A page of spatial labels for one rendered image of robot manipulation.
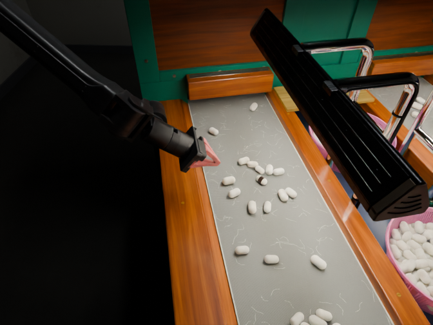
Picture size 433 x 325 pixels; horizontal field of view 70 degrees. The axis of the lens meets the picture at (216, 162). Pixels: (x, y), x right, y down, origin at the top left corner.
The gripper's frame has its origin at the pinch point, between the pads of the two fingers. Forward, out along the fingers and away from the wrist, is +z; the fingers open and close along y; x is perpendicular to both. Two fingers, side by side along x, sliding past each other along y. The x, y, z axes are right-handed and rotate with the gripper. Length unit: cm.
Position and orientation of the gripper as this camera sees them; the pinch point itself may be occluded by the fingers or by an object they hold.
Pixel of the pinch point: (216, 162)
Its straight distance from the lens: 75.9
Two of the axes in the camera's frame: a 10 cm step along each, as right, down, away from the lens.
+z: 7.5, 3.7, 5.4
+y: -1.7, -6.8, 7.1
